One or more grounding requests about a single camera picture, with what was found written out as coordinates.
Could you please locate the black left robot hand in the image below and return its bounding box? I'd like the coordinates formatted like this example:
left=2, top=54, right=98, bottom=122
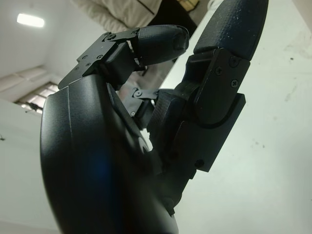
left=40, top=0, right=269, bottom=234

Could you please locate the person in beige jacket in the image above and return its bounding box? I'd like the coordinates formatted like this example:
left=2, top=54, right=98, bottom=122
left=70, top=0, right=198, bottom=34

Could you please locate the rectangular ceiling light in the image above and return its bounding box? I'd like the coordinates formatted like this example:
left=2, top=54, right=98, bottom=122
left=16, top=13, right=45, bottom=28

